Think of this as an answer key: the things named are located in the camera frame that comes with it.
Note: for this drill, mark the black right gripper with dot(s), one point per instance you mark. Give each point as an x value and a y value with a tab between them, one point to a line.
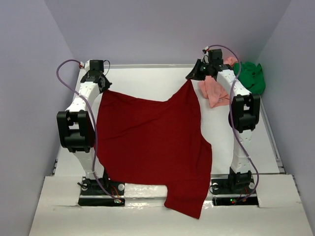
195	73

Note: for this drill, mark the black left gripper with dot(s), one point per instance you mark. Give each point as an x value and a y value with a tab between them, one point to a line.
106	85

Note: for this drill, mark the dark red t-shirt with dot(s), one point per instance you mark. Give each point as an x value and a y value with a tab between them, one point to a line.
157	143

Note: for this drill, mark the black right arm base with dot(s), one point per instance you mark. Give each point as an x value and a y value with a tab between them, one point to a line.
233	194

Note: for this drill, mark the green t-shirt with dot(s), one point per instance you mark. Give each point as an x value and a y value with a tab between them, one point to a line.
251	76

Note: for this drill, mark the pink t-shirt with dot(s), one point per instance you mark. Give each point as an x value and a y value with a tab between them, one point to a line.
213	92

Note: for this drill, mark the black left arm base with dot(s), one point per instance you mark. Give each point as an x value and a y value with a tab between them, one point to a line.
92	195

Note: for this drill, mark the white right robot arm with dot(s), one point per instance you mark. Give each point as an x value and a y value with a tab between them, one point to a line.
244	110

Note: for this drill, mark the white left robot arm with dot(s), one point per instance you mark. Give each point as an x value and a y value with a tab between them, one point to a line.
77	124

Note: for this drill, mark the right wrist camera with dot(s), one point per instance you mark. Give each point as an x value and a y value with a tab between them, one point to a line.
212	56

